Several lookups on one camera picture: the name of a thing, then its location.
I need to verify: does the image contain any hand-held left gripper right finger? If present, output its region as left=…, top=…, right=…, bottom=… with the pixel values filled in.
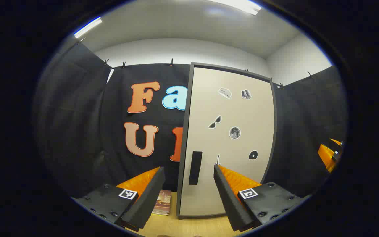
left=213, top=164, right=310, bottom=232

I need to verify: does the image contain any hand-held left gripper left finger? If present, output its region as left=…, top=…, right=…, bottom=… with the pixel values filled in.
left=73, top=166, right=166, bottom=232

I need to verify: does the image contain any black door handle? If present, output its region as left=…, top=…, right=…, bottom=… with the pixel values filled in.
left=189, top=151, right=203, bottom=185

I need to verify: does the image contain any ceiling light strip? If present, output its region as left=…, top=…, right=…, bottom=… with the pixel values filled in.
left=74, top=17, right=102, bottom=38
left=209, top=0, right=262, bottom=16

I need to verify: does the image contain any dark grey cabinet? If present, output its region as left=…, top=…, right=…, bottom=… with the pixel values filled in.
left=176, top=62, right=278, bottom=220

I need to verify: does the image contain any black backdrop cloth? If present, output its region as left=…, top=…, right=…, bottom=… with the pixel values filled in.
left=33, top=41, right=348, bottom=198

